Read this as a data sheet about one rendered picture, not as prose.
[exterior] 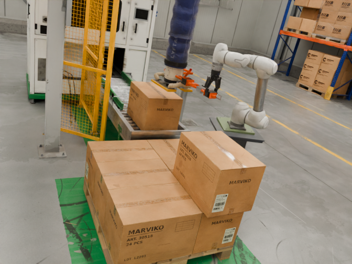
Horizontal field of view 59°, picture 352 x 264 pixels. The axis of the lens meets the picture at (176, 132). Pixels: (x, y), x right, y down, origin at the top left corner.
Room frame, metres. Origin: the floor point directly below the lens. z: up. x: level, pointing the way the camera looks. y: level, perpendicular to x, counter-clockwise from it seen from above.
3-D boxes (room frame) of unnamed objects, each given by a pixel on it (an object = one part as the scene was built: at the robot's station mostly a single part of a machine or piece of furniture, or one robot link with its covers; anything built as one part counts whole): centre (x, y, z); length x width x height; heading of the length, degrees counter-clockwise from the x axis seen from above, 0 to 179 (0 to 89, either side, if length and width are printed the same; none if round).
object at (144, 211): (2.36, 0.08, 0.34); 1.20 x 1.00 x 0.40; 30
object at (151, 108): (3.41, 0.31, 0.75); 0.60 x 0.40 x 0.40; 30
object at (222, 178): (2.20, -0.36, 0.74); 0.60 x 0.40 x 0.40; 30
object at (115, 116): (3.95, 1.01, 0.50); 2.31 x 0.05 x 0.19; 30
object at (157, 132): (3.09, 0.15, 0.58); 0.70 x 0.03 x 0.06; 120
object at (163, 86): (3.00, 0.21, 1.14); 0.34 x 0.10 x 0.05; 37
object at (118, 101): (4.29, 1.13, 0.60); 1.60 x 0.10 x 0.09; 30
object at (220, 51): (2.58, -0.23, 1.58); 0.13 x 0.11 x 0.16; 54
